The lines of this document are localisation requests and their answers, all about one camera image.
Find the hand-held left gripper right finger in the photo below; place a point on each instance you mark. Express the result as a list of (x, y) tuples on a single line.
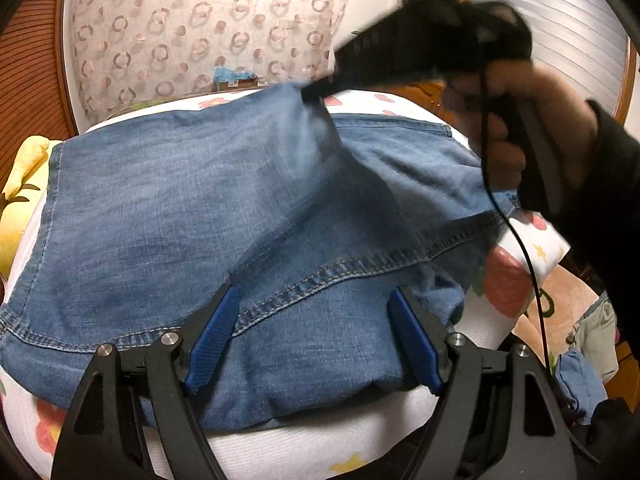
[(415, 340)]

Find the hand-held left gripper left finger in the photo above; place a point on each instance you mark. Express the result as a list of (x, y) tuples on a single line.
[(212, 345)]

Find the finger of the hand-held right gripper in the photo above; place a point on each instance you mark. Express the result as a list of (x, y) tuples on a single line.
[(322, 89)]

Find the blue denim pants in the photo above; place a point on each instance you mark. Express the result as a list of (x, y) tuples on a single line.
[(175, 200)]

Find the person's right forearm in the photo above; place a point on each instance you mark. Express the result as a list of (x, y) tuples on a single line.
[(610, 190)]

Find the person's right hand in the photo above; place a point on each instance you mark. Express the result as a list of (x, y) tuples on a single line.
[(555, 110)]

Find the wooden low cabinet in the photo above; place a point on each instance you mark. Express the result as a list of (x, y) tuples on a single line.
[(420, 100)]

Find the cardboard box with blue cloth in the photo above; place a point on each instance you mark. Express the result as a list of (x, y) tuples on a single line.
[(234, 80)]

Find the white fruit-print mat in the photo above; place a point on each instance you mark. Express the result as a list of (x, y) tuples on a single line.
[(280, 452)]

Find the grey striped window blind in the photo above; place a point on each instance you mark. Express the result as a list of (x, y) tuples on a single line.
[(560, 10)]

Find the floral blanket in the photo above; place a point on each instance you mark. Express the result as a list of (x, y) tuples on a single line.
[(555, 305)]

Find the blue cloth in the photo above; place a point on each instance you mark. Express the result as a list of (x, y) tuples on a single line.
[(580, 380)]

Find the grey cloth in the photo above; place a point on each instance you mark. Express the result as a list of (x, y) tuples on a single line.
[(597, 330)]

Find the yellow plush toy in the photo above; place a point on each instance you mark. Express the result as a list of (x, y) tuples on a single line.
[(25, 165)]

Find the brown slatted wardrobe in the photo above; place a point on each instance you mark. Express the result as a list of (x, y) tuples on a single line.
[(30, 60)]

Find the wooden window frame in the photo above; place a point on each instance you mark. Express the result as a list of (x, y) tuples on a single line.
[(631, 90)]

